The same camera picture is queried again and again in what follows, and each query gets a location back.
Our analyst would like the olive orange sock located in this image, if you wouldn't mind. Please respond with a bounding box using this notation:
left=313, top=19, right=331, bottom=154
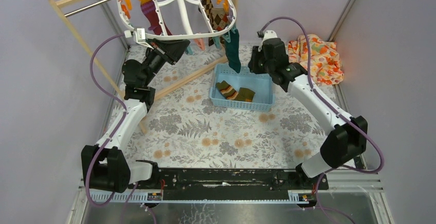
left=215, top=81, right=256, bottom=102

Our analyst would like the purple cable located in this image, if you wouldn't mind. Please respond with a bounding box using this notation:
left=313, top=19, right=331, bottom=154
left=84, top=33, right=137, bottom=209
left=257, top=16, right=386, bottom=224

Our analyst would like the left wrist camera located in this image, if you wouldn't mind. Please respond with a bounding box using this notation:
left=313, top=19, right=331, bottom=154
left=123, top=28, right=147, bottom=45

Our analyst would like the floral table mat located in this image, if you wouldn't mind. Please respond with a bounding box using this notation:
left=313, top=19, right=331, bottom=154
left=97, top=45, right=357, bottom=170

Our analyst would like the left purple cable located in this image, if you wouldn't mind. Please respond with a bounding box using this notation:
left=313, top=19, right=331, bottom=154
left=84, top=33, right=137, bottom=209

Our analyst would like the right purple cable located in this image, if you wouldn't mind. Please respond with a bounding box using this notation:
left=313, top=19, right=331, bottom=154
left=257, top=16, right=386, bottom=224

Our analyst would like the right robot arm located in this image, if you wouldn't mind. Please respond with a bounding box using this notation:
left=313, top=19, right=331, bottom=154
left=248, top=38, right=368, bottom=189

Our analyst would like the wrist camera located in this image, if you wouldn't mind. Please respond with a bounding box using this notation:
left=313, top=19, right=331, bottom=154
left=257, top=30, right=278, bottom=52
left=123, top=28, right=147, bottom=45

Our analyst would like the dark teal sock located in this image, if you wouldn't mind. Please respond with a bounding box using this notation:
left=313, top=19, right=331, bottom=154
left=224, top=27, right=242, bottom=73

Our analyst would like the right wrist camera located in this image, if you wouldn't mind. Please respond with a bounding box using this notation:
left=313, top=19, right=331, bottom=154
left=257, top=30, right=278, bottom=52

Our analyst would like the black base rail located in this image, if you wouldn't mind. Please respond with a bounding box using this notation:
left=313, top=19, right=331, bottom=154
left=126, top=167, right=328, bottom=203

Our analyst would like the light blue plastic basket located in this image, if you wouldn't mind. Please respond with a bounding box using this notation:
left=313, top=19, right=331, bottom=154
left=209, top=64, right=275, bottom=111

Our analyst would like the orange floral cloth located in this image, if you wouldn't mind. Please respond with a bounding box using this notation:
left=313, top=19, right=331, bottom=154
left=287, top=34, right=344, bottom=86

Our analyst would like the maroon purple striped sock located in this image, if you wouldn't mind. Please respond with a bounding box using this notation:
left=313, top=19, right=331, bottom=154
left=140, top=0, right=162, bottom=35

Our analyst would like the wooden drying rack frame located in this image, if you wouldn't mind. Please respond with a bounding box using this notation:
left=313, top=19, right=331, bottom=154
left=49, top=0, right=246, bottom=135

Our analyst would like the white plastic clip hanger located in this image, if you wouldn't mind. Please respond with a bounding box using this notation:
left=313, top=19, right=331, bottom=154
left=116, top=0, right=237, bottom=42

